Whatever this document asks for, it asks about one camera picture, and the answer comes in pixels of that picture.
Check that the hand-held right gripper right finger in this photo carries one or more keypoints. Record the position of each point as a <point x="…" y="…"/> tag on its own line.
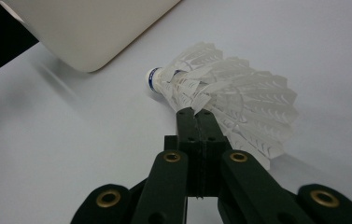
<point x="212" y="140"/>

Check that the white plastic storage bin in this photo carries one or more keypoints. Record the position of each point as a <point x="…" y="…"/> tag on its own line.
<point x="86" y="31"/>

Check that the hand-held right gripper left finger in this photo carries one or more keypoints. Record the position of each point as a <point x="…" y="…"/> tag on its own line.
<point x="192" y="146"/>

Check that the white feather shuttlecock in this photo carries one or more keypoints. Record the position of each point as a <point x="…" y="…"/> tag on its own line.
<point x="251" y="93"/>

